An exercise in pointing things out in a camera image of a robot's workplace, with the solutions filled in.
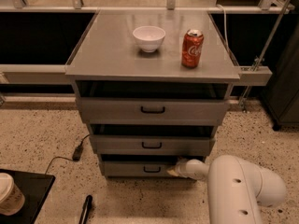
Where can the white paper coffee cup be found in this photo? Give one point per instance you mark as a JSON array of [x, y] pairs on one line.
[[11, 198]]

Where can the red soda can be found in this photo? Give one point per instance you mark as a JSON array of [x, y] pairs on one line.
[[192, 48]]

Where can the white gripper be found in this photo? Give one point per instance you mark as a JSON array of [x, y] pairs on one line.
[[184, 169]]

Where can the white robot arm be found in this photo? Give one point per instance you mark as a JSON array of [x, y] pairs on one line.
[[235, 188]]

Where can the grey horizontal rail beam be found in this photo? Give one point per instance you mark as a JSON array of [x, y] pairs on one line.
[[55, 75]]

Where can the black side table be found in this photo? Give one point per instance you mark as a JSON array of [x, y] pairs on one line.
[[35, 188]]

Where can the grey drawer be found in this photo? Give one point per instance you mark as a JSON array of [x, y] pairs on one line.
[[151, 111], [139, 168], [151, 145]]

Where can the metal diagonal rod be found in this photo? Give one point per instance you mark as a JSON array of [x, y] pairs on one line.
[[264, 47]]

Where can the grey drawer cabinet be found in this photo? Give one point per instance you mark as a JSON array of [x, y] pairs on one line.
[[109, 64]]

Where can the dark cabinet at right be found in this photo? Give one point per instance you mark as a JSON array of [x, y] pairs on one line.
[[281, 95]]

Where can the white bowl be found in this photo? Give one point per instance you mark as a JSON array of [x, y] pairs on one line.
[[149, 38]]

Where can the black pen-like object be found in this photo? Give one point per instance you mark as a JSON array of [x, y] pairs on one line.
[[86, 209]]

